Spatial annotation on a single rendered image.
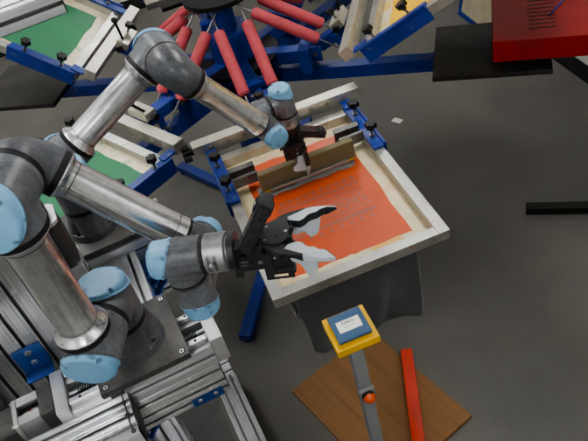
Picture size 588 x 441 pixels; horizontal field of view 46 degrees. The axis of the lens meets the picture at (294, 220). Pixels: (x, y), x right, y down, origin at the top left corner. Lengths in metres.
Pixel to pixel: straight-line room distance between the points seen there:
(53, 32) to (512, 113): 2.55
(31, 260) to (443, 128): 3.21
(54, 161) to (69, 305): 0.28
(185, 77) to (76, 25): 1.67
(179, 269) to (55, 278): 0.24
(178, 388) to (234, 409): 0.99
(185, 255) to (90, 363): 0.35
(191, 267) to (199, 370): 0.58
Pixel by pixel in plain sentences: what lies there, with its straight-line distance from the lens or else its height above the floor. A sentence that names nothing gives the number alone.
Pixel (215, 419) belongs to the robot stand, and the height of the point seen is 0.21.
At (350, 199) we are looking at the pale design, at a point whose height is 0.95.
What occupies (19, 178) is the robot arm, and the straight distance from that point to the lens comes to 1.27.
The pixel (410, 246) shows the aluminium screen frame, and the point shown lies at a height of 0.99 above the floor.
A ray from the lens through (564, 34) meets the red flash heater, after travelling 2.82.
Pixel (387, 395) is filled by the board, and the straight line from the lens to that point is 2.97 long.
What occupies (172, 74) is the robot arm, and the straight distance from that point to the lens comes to 1.93.
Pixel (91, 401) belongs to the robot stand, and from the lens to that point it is 1.78.
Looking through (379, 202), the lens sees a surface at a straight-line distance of 2.34.
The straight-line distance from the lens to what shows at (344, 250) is 2.20.
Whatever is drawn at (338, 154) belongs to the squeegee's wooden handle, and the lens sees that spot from 2.47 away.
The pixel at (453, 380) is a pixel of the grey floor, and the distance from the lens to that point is 3.01.
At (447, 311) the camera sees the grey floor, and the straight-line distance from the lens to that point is 3.23.
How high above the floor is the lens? 2.52
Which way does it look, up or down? 42 degrees down
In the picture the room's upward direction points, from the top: 16 degrees counter-clockwise
